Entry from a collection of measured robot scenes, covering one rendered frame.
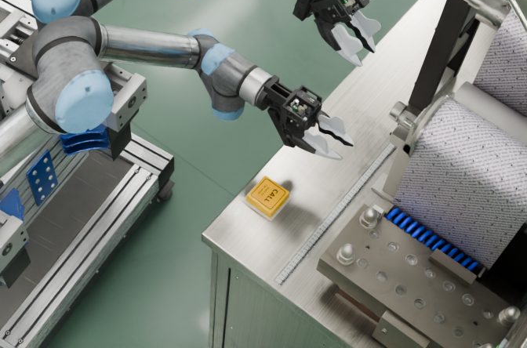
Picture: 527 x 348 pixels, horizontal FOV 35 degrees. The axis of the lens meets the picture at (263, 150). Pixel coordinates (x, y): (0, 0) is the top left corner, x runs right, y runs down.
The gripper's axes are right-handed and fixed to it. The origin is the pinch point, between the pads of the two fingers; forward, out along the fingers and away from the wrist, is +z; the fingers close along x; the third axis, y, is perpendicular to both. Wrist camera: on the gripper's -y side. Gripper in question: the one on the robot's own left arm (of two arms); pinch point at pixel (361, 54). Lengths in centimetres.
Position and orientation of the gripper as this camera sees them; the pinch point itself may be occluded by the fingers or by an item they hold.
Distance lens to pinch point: 157.3
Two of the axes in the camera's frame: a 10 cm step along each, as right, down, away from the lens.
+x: 6.1, -6.5, 4.5
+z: 5.6, 7.6, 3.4
